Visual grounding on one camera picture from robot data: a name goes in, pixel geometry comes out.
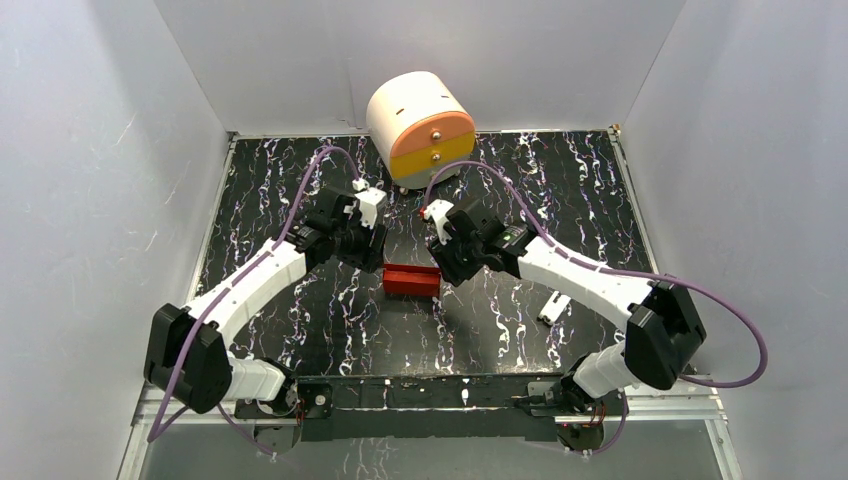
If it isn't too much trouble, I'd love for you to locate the red paper box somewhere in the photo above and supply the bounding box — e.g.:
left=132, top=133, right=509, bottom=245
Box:
left=382, top=263, right=442, bottom=298

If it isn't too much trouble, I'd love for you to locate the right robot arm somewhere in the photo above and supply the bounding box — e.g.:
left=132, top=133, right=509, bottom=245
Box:
left=421, top=199, right=706, bottom=414

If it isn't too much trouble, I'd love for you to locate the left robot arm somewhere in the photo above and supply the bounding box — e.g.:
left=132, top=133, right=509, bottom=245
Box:
left=143, top=181, right=387, bottom=416

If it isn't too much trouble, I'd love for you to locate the small white beige case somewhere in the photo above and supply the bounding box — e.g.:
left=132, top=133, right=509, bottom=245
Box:
left=537, top=291, right=571, bottom=327

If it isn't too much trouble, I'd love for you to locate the round three-drawer cabinet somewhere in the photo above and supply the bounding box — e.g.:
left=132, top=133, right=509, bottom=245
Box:
left=366, top=71, right=476, bottom=190

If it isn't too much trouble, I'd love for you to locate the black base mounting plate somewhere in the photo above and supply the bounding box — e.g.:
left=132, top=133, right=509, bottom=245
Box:
left=235, top=373, right=609, bottom=454

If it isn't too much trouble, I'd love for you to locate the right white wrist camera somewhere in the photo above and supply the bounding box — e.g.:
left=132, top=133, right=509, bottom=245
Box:
left=420, top=199, right=454, bottom=245

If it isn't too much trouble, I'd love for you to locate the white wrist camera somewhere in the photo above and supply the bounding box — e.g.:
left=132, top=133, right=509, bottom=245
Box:
left=351, top=178, right=387, bottom=229
left=420, top=199, right=454, bottom=245

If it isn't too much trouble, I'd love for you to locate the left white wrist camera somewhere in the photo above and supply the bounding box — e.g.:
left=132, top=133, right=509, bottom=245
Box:
left=351, top=178, right=387, bottom=229

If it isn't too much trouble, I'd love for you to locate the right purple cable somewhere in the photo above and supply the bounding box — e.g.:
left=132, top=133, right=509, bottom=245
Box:
left=423, top=160, right=770, bottom=458

